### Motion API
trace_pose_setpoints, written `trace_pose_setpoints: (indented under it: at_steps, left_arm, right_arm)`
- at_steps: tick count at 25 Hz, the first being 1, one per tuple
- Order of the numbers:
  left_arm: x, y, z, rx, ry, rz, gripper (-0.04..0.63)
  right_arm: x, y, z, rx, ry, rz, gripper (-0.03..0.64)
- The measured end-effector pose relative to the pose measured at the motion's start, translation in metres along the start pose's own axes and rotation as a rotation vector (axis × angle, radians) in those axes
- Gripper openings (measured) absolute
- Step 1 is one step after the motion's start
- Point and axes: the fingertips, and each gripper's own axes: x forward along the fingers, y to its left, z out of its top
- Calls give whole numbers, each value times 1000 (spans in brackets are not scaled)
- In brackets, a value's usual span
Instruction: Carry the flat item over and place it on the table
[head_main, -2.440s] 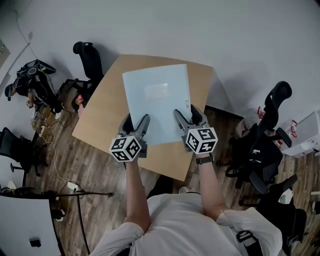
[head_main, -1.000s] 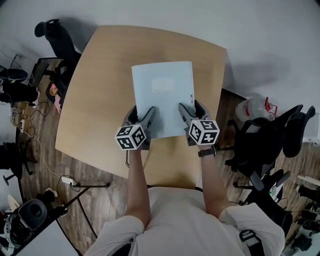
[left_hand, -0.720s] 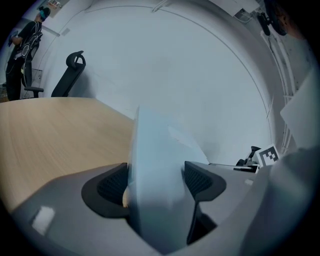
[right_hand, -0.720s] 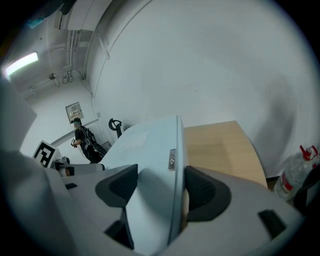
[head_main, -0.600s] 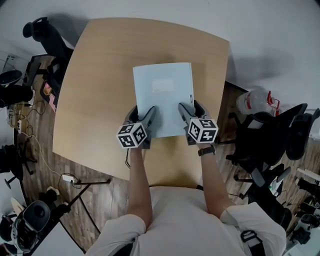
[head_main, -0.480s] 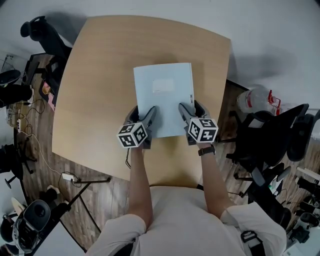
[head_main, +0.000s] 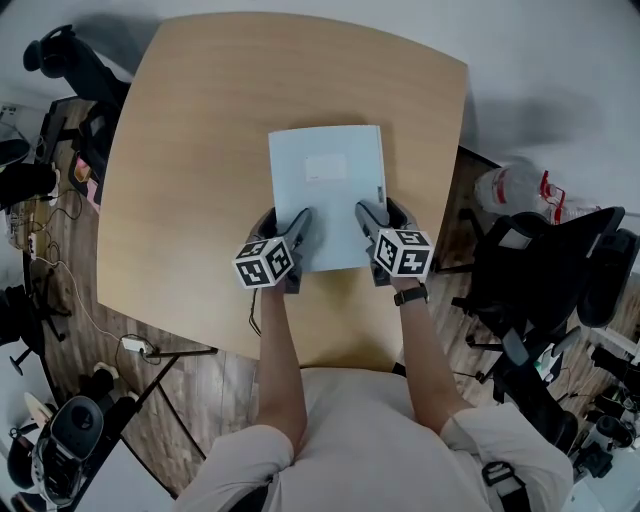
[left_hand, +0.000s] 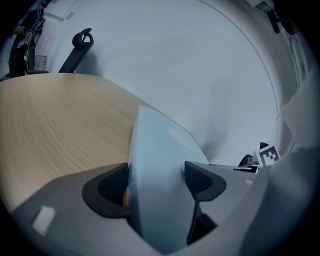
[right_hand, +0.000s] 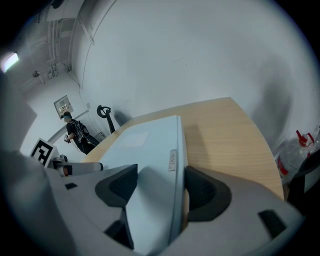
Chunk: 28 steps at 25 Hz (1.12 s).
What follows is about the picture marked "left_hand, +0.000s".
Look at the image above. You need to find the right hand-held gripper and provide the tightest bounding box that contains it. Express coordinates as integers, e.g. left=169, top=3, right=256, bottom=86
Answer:
left=238, top=141, right=281, bottom=173

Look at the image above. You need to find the black head-worn camera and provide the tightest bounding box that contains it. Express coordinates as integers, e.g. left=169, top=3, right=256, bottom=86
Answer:
left=266, top=9, right=281, bottom=35

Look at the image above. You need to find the black office chair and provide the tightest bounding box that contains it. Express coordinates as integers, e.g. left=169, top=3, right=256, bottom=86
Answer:
left=26, top=27, right=95, bottom=75

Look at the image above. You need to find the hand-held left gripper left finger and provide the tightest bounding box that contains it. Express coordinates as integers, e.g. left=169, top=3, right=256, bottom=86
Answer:
left=11, top=162, right=161, bottom=256

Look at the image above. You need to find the person's left forearm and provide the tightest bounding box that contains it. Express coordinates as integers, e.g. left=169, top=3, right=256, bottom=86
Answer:
left=238, top=147, right=318, bottom=256

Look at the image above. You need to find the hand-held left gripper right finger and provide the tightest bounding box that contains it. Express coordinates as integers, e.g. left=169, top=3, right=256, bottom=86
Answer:
left=183, top=160, right=258, bottom=246

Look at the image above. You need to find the person's white shirt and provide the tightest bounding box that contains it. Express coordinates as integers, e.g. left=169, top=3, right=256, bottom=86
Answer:
left=281, top=72, right=318, bottom=151

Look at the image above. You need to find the wooden table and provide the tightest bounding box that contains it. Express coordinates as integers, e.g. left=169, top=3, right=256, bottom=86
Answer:
left=0, top=72, right=194, bottom=214

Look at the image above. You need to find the person's head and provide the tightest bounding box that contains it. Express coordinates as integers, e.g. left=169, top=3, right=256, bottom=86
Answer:
left=279, top=0, right=305, bottom=36

